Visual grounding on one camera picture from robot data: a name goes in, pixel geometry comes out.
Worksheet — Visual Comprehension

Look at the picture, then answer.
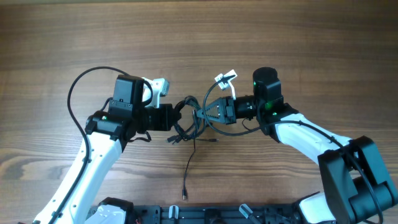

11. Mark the black usb cable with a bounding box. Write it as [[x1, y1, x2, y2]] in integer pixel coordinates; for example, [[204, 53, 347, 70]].
[[167, 95, 219, 200]]

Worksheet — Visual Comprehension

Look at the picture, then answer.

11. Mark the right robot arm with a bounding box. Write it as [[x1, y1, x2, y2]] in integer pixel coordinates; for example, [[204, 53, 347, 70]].
[[197, 67, 397, 223]]

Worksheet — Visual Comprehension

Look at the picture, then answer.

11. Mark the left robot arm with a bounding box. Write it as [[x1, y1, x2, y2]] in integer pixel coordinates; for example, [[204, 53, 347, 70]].
[[34, 75, 181, 223]]

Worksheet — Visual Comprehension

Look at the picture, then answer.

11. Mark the right camera black cable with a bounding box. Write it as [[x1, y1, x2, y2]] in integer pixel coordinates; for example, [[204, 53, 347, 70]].
[[202, 74, 385, 224]]

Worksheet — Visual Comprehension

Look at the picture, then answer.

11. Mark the camera black cable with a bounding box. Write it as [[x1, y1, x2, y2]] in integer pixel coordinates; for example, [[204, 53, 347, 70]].
[[46, 66, 154, 224], [202, 74, 385, 224]]

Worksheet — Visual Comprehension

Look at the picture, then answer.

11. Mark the left camera black cable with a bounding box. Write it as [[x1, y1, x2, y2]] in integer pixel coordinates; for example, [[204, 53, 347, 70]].
[[46, 66, 154, 224]]

